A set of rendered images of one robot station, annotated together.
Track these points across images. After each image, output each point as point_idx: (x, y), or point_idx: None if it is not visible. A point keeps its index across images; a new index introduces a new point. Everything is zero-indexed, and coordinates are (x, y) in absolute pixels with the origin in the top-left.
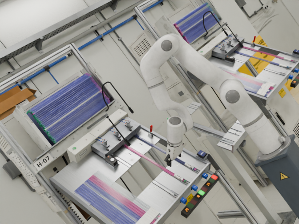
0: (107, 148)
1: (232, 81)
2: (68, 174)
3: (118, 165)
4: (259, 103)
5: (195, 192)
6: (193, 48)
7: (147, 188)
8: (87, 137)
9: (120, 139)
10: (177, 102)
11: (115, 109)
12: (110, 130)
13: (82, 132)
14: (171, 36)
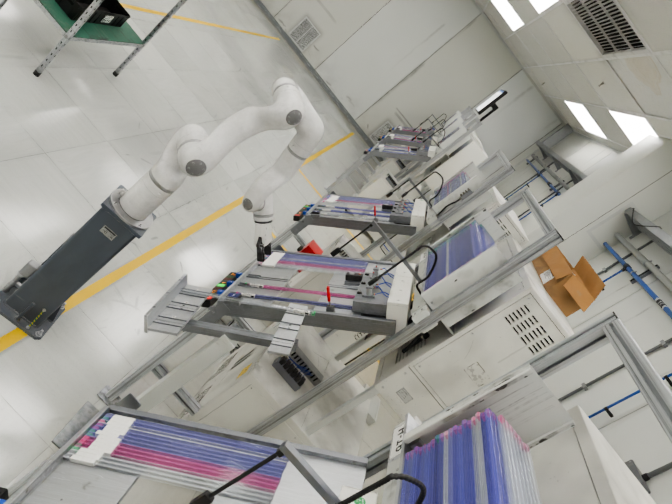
0: (369, 276)
1: (194, 130)
2: (394, 271)
3: (344, 284)
4: (129, 403)
5: (239, 379)
6: (256, 107)
7: (289, 276)
8: (407, 274)
9: (361, 282)
10: (266, 171)
11: (415, 307)
12: (388, 288)
13: (422, 277)
14: (280, 78)
